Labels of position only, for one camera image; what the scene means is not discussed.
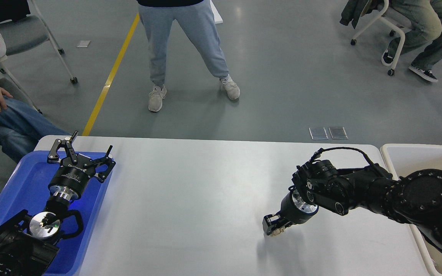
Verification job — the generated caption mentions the right floor metal plate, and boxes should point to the right floor metal plate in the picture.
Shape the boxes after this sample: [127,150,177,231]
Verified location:
[328,126,349,140]

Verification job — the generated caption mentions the person in light jeans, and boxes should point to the person in light jeans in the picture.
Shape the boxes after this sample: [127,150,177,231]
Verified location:
[137,0,241,112]

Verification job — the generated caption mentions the floor metal plate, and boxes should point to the floor metal plate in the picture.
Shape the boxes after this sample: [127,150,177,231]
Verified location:
[308,127,329,140]
[328,126,349,140]

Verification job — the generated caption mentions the grey folding chair left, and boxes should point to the grey folding chair left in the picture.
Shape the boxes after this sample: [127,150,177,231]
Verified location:
[0,0,78,112]

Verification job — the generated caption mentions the blue plastic tray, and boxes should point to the blue plastic tray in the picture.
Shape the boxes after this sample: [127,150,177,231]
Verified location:
[0,151,109,276]

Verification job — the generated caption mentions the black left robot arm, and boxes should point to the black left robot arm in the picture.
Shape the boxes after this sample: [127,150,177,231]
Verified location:
[0,132,116,276]

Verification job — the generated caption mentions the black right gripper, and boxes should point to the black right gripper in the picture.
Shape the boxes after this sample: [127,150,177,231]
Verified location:
[262,190,319,236]

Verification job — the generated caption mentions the left floor metal plate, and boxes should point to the left floor metal plate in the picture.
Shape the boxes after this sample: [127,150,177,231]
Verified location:
[308,127,329,140]

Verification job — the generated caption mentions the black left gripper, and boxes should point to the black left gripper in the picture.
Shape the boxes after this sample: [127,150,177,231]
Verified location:
[47,131,116,200]

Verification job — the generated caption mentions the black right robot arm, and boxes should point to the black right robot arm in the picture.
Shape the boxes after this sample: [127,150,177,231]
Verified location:
[262,148,442,253]

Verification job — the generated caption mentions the white chair with wheels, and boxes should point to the white chair with wheels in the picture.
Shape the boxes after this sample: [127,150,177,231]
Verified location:
[350,0,412,76]

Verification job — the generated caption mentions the seated person blue jeans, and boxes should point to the seated person blue jeans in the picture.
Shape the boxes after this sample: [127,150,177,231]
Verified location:
[0,10,71,163]

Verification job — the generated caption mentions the beige waste bin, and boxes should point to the beige waste bin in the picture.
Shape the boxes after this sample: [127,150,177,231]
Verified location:
[380,144,442,276]

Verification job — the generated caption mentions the seated person olive trousers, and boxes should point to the seated person olive trousers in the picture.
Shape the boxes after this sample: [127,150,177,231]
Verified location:
[340,0,442,83]

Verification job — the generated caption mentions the brown paper ball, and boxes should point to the brown paper ball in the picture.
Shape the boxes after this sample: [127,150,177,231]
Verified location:
[269,227,286,237]

